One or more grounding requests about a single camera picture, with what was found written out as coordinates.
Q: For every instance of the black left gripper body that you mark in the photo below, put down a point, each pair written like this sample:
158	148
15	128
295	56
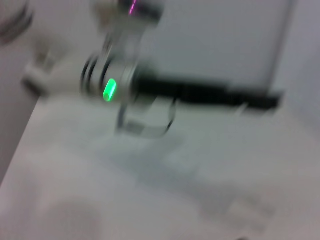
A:
187	90

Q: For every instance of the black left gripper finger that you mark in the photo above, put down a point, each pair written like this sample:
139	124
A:
265	100

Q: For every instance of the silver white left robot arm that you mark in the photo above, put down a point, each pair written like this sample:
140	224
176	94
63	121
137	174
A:
120	75

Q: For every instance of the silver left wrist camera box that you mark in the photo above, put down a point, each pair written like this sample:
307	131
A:
145	10

